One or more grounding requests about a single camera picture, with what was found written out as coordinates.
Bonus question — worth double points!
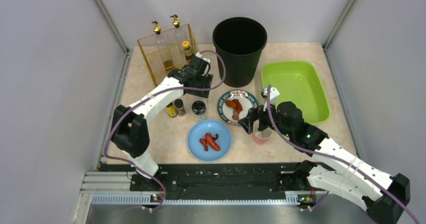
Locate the small yellow label bottle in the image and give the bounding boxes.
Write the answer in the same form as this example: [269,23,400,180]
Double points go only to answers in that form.
[166,102,178,118]

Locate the sauce bottle yellow cap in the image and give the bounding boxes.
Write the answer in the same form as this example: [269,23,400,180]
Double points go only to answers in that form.
[182,41,194,62]

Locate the red sausage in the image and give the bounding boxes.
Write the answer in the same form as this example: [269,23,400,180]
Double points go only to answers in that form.
[199,133,221,152]

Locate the pink cup white inside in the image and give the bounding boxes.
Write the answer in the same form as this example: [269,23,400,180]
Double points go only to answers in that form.
[251,127,273,145]

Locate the black lid seasoning jar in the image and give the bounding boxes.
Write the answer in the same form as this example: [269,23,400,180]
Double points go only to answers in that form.
[191,100,207,122]

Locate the small brown spice bottle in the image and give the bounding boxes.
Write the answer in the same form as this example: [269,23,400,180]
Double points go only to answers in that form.
[173,98,186,116]

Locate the black plastic trash bin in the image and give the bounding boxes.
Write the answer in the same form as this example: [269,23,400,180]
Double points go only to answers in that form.
[212,17,267,88]

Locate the gold wire basket rack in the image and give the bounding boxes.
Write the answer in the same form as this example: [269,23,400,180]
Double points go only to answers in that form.
[137,24,198,86]

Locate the silver lid spice jar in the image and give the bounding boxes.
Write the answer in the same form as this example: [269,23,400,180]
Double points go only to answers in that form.
[195,96,208,104]

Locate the white plate green rim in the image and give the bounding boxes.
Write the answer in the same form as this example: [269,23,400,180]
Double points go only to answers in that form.
[217,89,259,126]

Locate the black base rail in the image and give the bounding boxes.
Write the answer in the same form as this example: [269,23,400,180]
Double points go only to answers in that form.
[126,162,354,203]

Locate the roasted meat pieces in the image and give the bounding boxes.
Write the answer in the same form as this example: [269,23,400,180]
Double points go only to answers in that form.
[225,99,243,121]

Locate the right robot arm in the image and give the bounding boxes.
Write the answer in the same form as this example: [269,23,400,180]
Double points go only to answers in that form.
[239,101,410,223]

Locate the blue plastic plate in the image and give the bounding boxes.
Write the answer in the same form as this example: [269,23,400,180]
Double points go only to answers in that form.
[186,120,232,162]

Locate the glass oil bottle gold spout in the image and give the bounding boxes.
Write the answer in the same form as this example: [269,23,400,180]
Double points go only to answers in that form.
[152,21,168,62]

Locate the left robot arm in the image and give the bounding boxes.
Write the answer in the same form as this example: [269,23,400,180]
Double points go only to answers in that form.
[110,54,213,179]

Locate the green plastic tray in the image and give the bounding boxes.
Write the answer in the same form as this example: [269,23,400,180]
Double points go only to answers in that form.
[261,60,331,125]

